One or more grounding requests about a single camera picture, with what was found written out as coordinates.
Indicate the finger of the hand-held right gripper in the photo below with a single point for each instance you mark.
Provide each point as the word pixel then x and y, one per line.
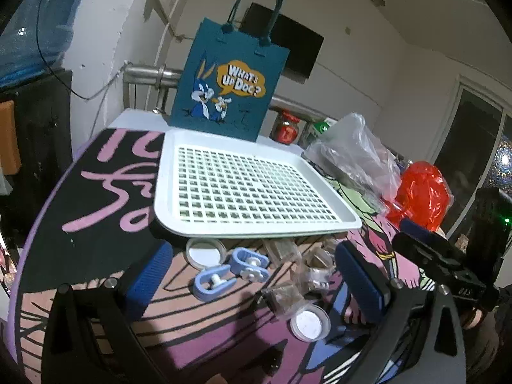
pixel 420 252
pixel 418 227

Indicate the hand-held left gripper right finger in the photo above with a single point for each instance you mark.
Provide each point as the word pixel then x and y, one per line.
pixel 360 284

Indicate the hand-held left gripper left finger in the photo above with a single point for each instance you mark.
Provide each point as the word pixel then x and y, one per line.
pixel 148 280

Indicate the clear brown snack packet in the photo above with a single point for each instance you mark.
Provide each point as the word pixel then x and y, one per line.
pixel 316 258
pixel 316 280
pixel 284 248
pixel 284 298

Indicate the light blue plastic clip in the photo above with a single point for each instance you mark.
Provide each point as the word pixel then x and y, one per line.
pixel 240 256
pixel 204 288

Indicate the clear round lid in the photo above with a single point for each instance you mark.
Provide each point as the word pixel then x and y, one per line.
pixel 202 254

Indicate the round clear plastic container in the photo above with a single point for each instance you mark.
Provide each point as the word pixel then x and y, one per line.
pixel 308 323

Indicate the white plastic grid tray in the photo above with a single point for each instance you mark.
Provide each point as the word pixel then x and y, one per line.
pixel 168 168

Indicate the person's right forearm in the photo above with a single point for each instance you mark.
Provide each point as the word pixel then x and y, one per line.
pixel 494 352

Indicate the person's right hand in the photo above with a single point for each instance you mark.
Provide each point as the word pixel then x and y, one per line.
pixel 474 316

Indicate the red plastic bag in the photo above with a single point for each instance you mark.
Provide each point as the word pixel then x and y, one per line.
pixel 420 192

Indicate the printed cartoon blanket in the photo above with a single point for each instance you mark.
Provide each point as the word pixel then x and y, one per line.
pixel 120 216

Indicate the clear plastic bag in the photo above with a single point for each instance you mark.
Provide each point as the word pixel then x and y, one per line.
pixel 360 156

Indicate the window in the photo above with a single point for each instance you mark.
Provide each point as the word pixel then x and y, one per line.
pixel 472 136

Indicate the green and white carton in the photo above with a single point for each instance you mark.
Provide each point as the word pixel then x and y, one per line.
pixel 318 128

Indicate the red lid glass jar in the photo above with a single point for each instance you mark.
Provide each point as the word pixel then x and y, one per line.
pixel 284 130

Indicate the black cabinet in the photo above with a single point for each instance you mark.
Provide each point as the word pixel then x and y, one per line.
pixel 40 148

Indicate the Bugs Bunny blue poster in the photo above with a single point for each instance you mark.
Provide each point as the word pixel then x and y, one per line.
pixel 240 116

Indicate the orange wooden box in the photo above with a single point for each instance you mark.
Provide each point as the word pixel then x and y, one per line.
pixel 10 136

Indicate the metal pipe railing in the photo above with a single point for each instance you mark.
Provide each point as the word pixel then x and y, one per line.
pixel 144 74

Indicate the blue water jug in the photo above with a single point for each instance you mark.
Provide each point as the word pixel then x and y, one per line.
pixel 24 40

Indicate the black wall television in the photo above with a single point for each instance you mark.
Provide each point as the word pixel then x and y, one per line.
pixel 296 48

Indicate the metal wall bracket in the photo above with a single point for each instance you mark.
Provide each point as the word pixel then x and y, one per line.
pixel 160 4

